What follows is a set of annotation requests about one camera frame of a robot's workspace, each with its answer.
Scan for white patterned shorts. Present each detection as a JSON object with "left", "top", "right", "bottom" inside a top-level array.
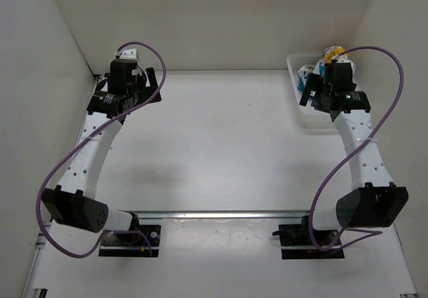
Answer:
[{"left": 293, "top": 45, "right": 356, "bottom": 101}]

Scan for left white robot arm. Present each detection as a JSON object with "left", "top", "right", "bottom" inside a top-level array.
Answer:
[{"left": 41, "top": 57, "right": 158, "bottom": 245}]

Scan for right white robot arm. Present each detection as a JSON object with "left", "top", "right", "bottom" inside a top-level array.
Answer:
[{"left": 300, "top": 63, "right": 409, "bottom": 245}]

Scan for white plastic basket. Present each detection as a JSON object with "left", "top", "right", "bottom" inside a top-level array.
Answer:
[{"left": 286, "top": 52, "right": 338, "bottom": 135}]

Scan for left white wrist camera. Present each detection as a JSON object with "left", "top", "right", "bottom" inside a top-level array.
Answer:
[{"left": 115, "top": 48, "right": 139, "bottom": 61}]

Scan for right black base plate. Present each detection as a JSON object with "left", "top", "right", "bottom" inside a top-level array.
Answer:
[{"left": 272, "top": 215, "right": 344, "bottom": 260}]

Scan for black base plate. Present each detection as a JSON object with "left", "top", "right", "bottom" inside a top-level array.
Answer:
[
  {"left": 272, "top": 215, "right": 344, "bottom": 260},
  {"left": 98, "top": 215, "right": 162, "bottom": 258}
]

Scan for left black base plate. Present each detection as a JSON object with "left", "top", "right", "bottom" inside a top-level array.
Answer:
[{"left": 98, "top": 215, "right": 162, "bottom": 258}]

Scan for aluminium rail frame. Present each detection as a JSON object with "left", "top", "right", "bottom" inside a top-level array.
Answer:
[{"left": 33, "top": 71, "right": 416, "bottom": 297}]

